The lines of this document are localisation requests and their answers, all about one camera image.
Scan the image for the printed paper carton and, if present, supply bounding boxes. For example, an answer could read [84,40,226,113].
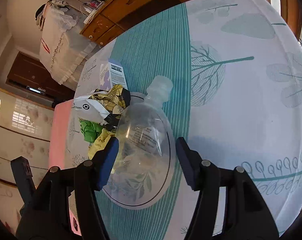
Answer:
[99,59,127,90]

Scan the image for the dark wooden door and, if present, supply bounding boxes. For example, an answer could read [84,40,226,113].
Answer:
[6,51,76,105]

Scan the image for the wooden cabinet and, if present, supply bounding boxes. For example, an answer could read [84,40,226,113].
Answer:
[79,0,302,46]

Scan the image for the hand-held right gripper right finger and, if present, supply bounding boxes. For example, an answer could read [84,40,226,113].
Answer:
[175,137,279,240]

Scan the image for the white floral wrapper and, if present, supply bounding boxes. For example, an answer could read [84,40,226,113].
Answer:
[73,84,131,127]

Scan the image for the pink bed sheet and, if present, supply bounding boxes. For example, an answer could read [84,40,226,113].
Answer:
[48,99,82,238]

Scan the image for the white round plate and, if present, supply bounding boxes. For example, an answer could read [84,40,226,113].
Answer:
[68,91,178,208]

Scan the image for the crumpled yellow wrapper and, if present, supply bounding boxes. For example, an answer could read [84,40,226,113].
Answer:
[88,129,116,160]

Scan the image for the clear plastic bottle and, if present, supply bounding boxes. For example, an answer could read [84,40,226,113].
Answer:
[108,76,178,180]

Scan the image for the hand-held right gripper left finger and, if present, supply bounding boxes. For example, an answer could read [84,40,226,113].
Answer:
[16,137,120,240]

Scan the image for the black bag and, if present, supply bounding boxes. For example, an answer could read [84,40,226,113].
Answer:
[35,4,50,32]

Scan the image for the white lace cover cloth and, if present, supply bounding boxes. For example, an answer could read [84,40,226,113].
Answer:
[39,4,99,85]

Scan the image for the white power strip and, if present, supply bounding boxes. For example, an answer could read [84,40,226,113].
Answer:
[84,9,102,23]

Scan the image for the floral wardrobe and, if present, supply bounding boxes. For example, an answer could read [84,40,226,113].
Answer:
[0,84,55,230]

